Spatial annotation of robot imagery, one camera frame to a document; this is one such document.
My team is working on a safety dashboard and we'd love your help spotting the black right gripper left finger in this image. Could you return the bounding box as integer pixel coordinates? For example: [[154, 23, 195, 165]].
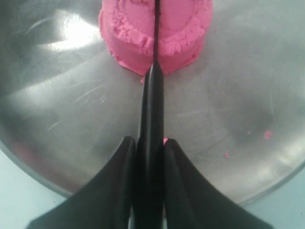
[[27, 137, 136, 229]]

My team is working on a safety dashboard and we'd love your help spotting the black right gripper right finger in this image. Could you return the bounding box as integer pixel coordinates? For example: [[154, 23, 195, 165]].
[[164, 139, 272, 229]]

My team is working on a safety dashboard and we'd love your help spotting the black knife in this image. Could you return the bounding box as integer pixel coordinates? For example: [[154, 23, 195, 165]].
[[132, 0, 164, 229]]

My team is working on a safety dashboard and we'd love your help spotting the pink dough lump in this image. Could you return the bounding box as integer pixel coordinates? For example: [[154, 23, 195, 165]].
[[99, 0, 213, 75]]

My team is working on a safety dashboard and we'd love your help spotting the small pink dough crumb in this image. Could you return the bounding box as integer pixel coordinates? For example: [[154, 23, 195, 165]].
[[264, 130, 273, 139]]

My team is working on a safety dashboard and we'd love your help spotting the round stainless steel plate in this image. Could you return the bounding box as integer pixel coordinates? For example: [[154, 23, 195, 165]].
[[0, 0, 305, 204]]

